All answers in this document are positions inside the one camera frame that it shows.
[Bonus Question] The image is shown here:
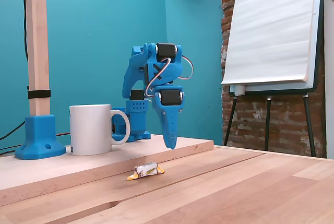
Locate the white yellow sweet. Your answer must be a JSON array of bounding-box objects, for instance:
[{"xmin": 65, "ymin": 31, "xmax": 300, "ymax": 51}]
[{"xmin": 127, "ymin": 161, "xmax": 165, "ymax": 182}]

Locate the white ceramic mug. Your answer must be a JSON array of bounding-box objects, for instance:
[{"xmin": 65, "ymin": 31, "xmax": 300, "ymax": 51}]
[{"xmin": 69, "ymin": 104, "xmax": 131, "ymax": 156}]

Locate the light wooden base board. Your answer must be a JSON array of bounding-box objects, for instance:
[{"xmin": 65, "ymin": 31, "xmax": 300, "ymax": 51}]
[{"xmin": 0, "ymin": 134, "xmax": 214, "ymax": 192}]

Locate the white flipchart paper pad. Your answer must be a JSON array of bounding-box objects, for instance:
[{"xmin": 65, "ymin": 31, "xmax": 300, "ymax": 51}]
[{"xmin": 220, "ymin": 0, "xmax": 319, "ymax": 86}]

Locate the flipchart easel with legs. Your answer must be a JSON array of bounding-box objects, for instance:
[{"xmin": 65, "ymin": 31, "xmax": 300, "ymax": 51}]
[{"xmin": 223, "ymin": 0, "xmax": 327, "ymax": 158}]

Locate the red white servo cable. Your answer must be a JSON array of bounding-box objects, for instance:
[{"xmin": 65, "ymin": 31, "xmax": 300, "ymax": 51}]
[
  {"xmin": 179, "ymin": 55, "xmax": 195, "ymax": 80},
  {"xmin": 145, "ymin": 57, "xmax": 172, "ymax": 97}
]

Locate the black strap on post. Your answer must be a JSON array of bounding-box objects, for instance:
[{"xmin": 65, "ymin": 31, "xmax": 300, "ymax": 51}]
[{"xmin": 27, "ymin": 90, "xmax": 52, "ymax": 99}]

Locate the blue printed post base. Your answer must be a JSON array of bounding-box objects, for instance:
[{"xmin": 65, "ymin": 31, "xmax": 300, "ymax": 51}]
[{"xmin": 15, "ymin": 114, "xmax": 67, "ymax": 160}]

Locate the wooden camera post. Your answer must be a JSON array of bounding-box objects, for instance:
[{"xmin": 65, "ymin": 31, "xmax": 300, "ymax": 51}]
[{"xmin": 25, "ymin": 0, "xmax": 52, "ymax": 117}]

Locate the thin black cable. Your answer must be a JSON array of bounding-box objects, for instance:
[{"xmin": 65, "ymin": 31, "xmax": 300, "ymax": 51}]
[{"xmin": 0, "ymin": 0, "xmax": 29, "ymax": 141}]

